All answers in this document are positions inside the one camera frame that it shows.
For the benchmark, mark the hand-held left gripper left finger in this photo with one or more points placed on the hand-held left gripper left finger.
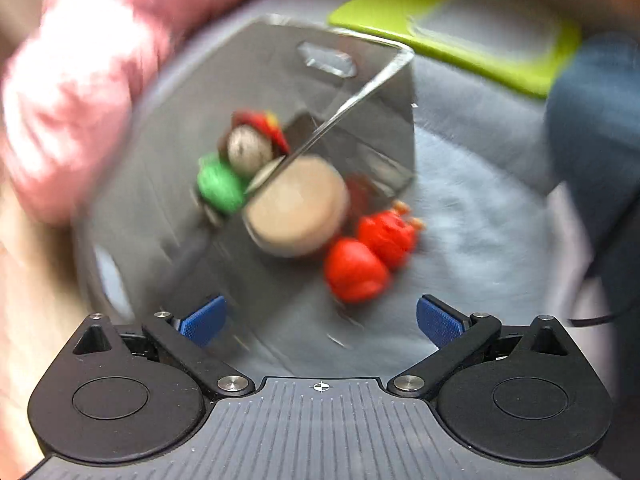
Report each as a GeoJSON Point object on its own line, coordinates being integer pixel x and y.
{"type": "Point", "coordinates": [206, 321]}

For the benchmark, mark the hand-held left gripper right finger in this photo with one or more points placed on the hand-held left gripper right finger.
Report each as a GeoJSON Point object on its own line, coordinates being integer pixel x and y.
{"type": "Point", "coordinates": [440, 322]}

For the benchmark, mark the red plush toy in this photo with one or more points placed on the red plush toy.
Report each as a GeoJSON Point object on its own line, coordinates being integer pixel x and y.
{"type": "Point", "coordinates": [352, 272]}

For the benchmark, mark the red toy with orange feet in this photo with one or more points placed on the red toy with orange feet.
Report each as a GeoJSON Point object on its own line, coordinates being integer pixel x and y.
{"type": "Point", "coordinates": [387, 235]}

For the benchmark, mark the crocheted doll with green body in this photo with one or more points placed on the crocheted doll with green body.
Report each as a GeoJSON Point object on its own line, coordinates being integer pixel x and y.
{"type": "Point", "coordinates": [220, 187]}

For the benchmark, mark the clear grey storage box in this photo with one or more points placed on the clear grey storage box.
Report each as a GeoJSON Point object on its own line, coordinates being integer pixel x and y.
{"type": "Point", "coordinates": [165, 125]}

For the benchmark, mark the grey blanket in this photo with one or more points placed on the grey blanket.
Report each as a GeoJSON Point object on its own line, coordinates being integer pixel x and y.
{"type": "Point", "coordinates": [475, 240]}

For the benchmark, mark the beige bed sheet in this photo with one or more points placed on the beige bed sheet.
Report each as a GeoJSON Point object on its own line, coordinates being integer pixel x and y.
{"type": "Point", "coordinates": [30, 310]}

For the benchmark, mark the pink quilt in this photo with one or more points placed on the pink quilt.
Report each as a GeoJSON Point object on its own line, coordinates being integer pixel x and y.
{"type": "Point", "coordinates": [85, 85]}

